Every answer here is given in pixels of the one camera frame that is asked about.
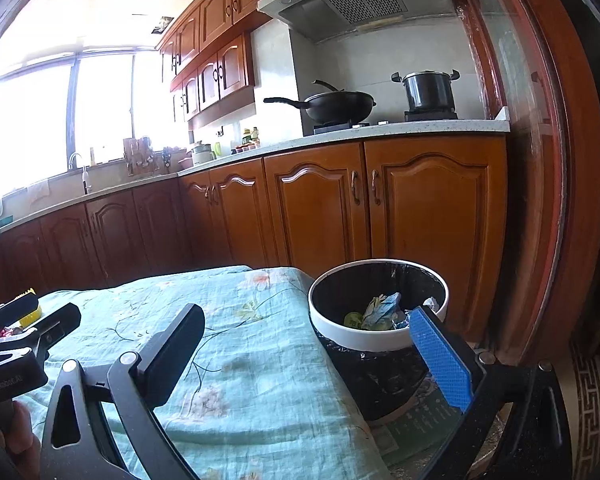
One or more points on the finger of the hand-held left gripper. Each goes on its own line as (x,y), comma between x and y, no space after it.
(5,312)
(55,325)

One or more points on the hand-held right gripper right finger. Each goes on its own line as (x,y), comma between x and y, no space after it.
(442,360)

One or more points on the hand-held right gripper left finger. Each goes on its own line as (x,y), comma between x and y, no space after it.
(172,360)

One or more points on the yellow green snack bag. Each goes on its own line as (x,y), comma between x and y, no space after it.
(30,314)

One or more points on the silver wrapper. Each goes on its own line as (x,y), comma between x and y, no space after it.
(431,305)

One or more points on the white trash bin black liner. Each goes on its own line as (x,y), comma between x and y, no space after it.
(380,360)

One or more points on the blue white wrapper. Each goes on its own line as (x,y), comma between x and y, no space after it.
(385,310)

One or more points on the small green wrapper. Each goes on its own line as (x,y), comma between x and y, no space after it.
(352,320)

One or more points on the person's left hand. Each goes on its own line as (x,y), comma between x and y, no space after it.
(22,435)

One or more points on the green printed paper sheet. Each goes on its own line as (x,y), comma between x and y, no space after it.
(425,425)

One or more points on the teal floral tablecloth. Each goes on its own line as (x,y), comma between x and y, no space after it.
(260,360)

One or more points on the chrome sink faucet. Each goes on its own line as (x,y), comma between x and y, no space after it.
(77,167)

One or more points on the wooden knife block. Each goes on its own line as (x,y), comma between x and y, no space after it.
(137,157)

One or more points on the kitchen window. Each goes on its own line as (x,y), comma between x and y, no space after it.
(55,120)

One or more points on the wooden lower kitchen cabinets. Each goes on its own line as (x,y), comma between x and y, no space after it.
(305,210)

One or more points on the wooden kitchen cabinets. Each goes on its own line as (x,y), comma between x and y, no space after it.
(220,35)
(305,210)

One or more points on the white electric kettle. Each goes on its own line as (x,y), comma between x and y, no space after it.
(201,154)

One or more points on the green cup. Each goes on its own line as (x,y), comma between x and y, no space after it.
(217,149)

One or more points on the red framed glass door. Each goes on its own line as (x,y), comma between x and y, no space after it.
(540,160)

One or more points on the row of seasoning bottles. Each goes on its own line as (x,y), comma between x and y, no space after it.
(245,142)

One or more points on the black gas stove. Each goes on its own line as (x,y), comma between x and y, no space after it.
(380,121)

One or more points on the white speckled kitchen countertop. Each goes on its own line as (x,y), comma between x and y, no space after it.
(330,137)

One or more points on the dark steel cooking pot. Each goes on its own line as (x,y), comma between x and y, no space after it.
(427,90)

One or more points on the black wok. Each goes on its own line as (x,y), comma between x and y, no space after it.
(340,102)

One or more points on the square ceiling light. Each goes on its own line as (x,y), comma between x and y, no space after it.
(163,25)

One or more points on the wooden upper kitchen cabinets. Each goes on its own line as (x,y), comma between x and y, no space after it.
(220,35)

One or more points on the steel range hood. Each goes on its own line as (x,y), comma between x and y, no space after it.
(350,5)

